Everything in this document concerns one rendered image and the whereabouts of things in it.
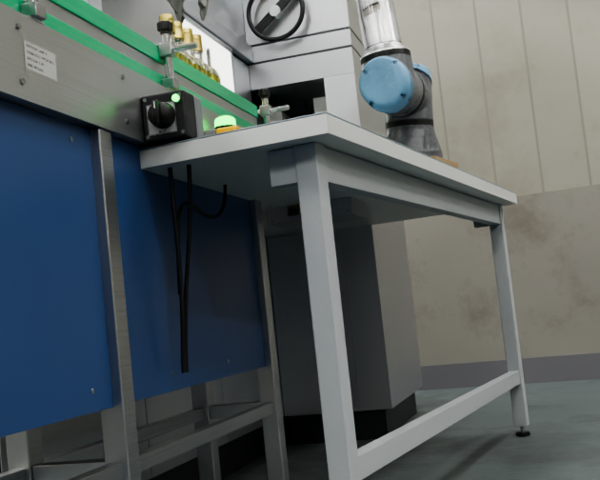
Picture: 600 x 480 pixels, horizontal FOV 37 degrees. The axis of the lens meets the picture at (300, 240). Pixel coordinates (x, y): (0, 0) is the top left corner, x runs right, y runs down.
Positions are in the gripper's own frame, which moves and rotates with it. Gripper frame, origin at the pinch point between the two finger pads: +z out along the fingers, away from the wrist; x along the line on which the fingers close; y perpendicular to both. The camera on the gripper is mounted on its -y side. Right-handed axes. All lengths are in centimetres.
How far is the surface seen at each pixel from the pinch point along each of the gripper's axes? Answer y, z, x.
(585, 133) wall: -236, 7, 101
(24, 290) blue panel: 106, 70, 14
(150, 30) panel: -0.2, 0.7, -12.0
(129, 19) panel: 11.7, 1.4, -12.0
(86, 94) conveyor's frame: 89, 40, 16
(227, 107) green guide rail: 19.2, 28.7, 13.5
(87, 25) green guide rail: 82, 28, 14
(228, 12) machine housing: -73, -26, -15
